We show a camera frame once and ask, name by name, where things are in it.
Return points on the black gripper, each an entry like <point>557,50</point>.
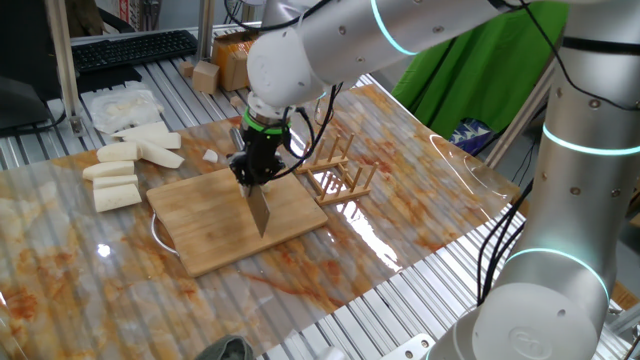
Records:
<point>262,145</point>

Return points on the steel cleaver knife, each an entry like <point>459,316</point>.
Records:
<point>259,212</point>

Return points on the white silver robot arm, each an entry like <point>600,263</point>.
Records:
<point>550,320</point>

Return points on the quarter round radish slice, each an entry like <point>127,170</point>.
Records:
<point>243,190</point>
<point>210,156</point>

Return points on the long white radish wedge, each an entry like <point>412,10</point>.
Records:
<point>162,156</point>

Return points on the white radish chunk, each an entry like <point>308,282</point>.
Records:
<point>115,182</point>
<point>116,198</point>
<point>107,170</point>
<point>117,152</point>

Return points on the small wooden cube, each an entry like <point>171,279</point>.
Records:
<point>186,68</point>
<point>236,101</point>

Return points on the bamboo cutting board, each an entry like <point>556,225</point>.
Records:
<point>210,235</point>

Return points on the wooden peg rack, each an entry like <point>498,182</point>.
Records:
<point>357,193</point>

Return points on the large wooden block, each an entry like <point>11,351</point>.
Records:
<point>205,77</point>

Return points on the taped cardboard box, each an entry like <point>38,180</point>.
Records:
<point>230,65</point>

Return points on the marble pattern plastic mat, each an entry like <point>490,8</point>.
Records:
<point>300,280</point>

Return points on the clear plastic bag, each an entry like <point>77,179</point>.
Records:
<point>125,110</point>

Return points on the black computer keyboard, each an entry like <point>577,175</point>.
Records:
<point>135,49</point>

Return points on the black flat pad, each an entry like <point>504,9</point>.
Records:
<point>110,80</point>

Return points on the grey green rag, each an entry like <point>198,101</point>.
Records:
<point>225,350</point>

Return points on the red white printed carton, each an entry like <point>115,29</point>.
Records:
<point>131,12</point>

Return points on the blue patterned bag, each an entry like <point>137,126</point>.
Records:
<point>470,137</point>

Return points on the green cloth backdrop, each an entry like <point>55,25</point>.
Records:
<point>475,90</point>

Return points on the black computer monitor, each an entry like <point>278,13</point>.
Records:
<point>25,50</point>

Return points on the aluminium frame post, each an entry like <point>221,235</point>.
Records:
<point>515,125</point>
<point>62,50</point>
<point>205,30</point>

